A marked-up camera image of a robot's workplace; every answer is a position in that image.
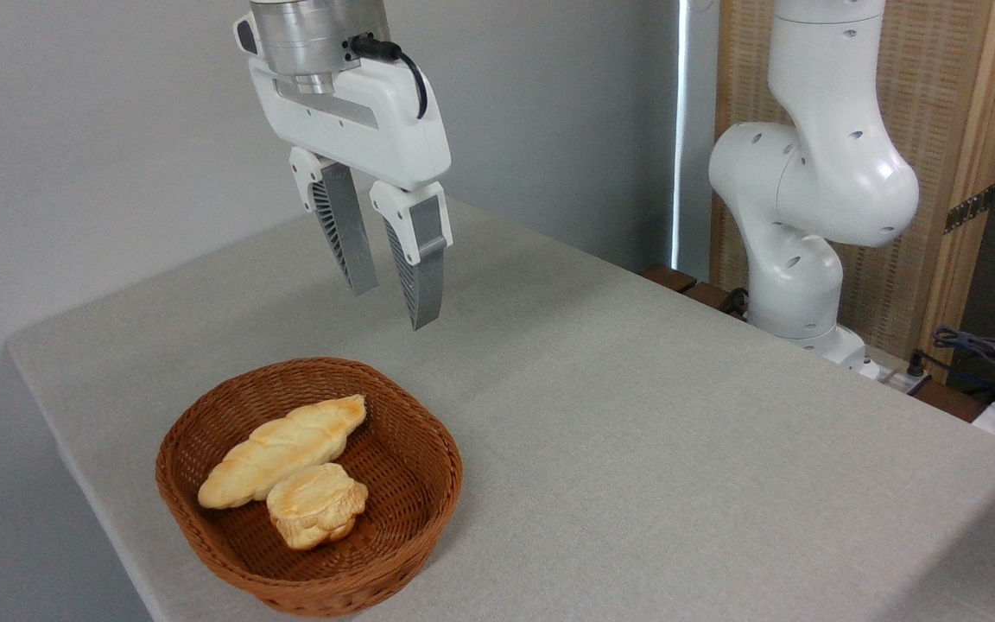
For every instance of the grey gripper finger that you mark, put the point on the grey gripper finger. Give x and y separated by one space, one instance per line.
424 276
346 225

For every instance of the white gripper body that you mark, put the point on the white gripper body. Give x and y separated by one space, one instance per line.
377 130

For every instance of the long braided bread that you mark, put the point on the long braided bread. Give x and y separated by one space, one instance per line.
282 449

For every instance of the small round bread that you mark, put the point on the small round bread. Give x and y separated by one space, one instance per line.
316 505

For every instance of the brown wicker basket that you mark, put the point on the brown wicker basket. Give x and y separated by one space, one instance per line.
402 484

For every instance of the brown wooden platform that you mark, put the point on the brown wooden platform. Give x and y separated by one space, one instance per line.
668 277

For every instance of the white power strip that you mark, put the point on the white power strip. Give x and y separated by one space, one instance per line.
890 373

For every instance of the metal hinge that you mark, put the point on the metal hinge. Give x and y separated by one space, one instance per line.
971 208

